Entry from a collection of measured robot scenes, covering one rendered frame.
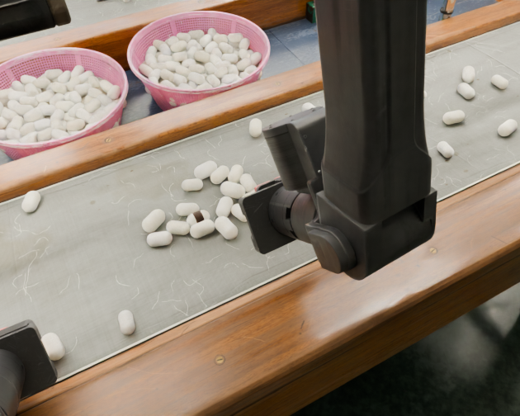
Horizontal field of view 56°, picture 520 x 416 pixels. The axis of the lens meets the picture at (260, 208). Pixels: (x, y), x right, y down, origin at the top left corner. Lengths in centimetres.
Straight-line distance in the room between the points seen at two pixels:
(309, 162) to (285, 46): 76
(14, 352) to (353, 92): 41
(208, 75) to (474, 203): 53
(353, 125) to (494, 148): 58
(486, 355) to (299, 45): 96
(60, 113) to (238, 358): 54
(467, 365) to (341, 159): 120
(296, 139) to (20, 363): 34
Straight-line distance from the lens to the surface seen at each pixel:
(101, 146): 79
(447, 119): 87
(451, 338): 150
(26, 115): 93
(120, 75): 94
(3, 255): 73
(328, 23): 30
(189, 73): 95
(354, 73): 29
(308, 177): 41
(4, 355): 54
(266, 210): 51
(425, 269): 64
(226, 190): 70
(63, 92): 97
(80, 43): 105
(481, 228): 71
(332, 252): 36
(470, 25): 112
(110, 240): 70
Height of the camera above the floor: 128
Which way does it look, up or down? 50 degrees down
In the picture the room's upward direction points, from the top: straight up
